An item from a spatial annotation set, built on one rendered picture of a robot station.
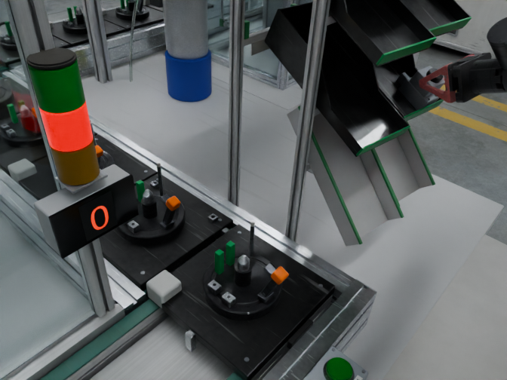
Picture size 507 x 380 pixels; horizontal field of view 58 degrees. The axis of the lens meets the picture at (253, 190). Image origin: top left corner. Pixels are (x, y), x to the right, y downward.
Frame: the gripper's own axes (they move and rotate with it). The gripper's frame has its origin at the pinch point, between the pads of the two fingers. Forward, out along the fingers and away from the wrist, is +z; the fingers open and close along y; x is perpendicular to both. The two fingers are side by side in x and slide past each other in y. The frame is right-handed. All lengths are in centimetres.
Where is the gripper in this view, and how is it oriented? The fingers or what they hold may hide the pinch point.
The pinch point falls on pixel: (430, 80)
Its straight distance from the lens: 95.9
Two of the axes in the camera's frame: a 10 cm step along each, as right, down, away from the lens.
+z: -5.9, -1.3, 8.0
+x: 2.4, 9.2, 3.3
